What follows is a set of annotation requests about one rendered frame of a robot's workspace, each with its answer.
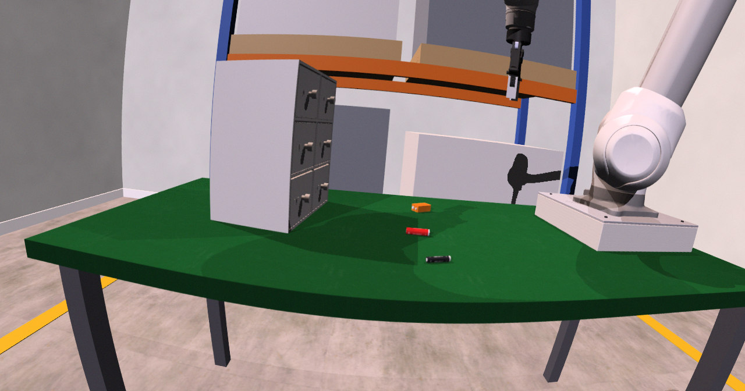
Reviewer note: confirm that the red aa battery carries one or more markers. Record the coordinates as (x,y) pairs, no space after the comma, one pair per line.
(417,231)

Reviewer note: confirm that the small grey chest of drawers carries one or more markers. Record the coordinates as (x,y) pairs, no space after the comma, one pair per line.
(252,128)

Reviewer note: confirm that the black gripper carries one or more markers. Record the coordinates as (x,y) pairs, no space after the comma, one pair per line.
(518,38)

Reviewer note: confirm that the black battery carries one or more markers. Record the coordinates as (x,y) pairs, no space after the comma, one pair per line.
(438,259)

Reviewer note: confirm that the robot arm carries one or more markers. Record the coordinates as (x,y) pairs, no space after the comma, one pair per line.
(637,138)

